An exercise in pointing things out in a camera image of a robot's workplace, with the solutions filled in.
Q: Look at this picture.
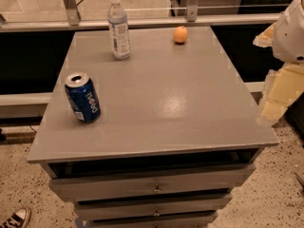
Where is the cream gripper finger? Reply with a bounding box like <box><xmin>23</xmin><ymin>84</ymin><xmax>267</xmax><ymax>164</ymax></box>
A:
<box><xmin>258</xmin><ymin>63</ymin><xmax>304</xmax><ymax>124</ymax></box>
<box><xmin>253</xmin><ymin>24</ymin><xmax>276</xmax><ymax>48</ymax></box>

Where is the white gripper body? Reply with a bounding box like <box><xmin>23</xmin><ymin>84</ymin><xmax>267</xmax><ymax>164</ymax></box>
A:
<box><xmin>273</xmin><ymin>0</ymin><xmax>304</xmax><ymax>64</ymax></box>

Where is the clear blue plastic water bottle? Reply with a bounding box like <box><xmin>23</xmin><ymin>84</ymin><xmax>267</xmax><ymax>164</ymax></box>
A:
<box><xmin>107</xmin><ymin>0</ymin><xmax>130</xmax><ymax>60</ymax></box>

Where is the orange fruit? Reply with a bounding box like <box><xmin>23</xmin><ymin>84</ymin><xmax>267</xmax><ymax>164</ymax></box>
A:
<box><xmin>173</xmin><ymin>26</ymin><xmax>188</xmax><ymax>44</ymax></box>

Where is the grey drawer cabinet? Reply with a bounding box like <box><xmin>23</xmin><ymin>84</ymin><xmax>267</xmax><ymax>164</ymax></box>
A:
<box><xmin>27</xmin><ymin>26</ymin><xmax>280</xmax><ymax>228</ymax></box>

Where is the middle grey drawer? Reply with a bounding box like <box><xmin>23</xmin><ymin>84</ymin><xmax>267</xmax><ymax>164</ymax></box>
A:
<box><xmin>75</xmin><ymin>194</ymin><xmax>232</xmax><ymax>220</ymax></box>

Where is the grey drawer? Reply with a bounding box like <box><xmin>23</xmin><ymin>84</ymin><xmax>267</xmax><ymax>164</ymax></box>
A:
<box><xmin>91</xmin><ymin>212</ymin><xmax>218</xmax><ymax>228</ymax></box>
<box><xmin>50</xmin><ymin>163</ymin><xmax>256</xmax><ymax>201</ymax></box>
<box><xmin>75</xmin><ymin>194</ymin><xmax>232</xmax><ymax>220</ymax></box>

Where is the bottom grey drawer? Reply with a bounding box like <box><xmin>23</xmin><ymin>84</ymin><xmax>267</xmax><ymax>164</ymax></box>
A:
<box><xmin>91</xmin><ymin>212</ymin><xmax>218</xmax><ymax>228</ymax></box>

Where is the blue pepsi soda can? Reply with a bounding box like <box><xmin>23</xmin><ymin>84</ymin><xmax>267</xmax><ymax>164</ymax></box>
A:
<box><xmin>65</xmin><ymin>72</ymin><xmax>101</xmax><ymax>123</ymax></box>

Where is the top grey drawer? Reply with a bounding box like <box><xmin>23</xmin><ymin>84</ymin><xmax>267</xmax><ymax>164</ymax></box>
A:
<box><xmin>50</xmin><ymin>163</ymin><xmax>256</xmax><ymax>201</ymax></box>

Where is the black white sneaker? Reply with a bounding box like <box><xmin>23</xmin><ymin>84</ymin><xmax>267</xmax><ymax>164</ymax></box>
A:
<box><xmin>0</xmin><ymin>207</ymin><xmax>31</xmax><ymax>228</ymax></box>

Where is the metal railing frame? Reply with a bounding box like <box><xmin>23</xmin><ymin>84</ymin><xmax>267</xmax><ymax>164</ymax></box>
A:
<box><xmin>0</xmin><ymin>0</ymin><xmax>292</xmax><ymax>32</ymax></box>

